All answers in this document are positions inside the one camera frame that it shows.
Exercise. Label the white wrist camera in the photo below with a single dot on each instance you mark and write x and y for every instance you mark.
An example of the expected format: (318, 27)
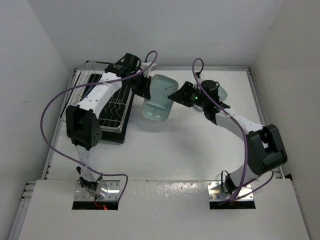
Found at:
(199, 75)
(148, 68)

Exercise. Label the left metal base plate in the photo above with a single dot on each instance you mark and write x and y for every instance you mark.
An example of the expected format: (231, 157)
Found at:
(106, 191)

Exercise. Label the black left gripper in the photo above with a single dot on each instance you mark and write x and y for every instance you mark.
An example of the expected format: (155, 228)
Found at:
(143, 89)

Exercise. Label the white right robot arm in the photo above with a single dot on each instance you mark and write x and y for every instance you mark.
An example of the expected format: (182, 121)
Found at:
(264, 149)

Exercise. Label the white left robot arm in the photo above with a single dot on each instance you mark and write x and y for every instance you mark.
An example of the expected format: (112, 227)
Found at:
(89, 172)

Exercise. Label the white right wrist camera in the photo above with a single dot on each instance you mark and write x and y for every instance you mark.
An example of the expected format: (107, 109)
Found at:
(199, 75)

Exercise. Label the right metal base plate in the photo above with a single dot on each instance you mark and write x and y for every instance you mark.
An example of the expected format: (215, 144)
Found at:
(217, 192)

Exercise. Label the white wire dish rack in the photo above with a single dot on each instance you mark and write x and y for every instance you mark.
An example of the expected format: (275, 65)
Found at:
(113, 114)

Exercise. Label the metal base plate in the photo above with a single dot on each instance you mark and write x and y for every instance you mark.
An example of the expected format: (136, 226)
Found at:
(217, 192)
(106, 191)

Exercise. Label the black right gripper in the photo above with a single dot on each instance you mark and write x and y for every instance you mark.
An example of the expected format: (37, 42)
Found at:
(182, 95)

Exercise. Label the light green plate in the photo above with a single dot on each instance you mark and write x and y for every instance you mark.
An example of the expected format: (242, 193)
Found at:
(159, 106)
(222, 97)

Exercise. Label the black drain tray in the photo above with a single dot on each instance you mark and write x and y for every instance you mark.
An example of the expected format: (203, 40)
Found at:
(100, 112)

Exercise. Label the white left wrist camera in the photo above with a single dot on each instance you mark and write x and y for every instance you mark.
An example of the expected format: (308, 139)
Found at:
(148, 68)

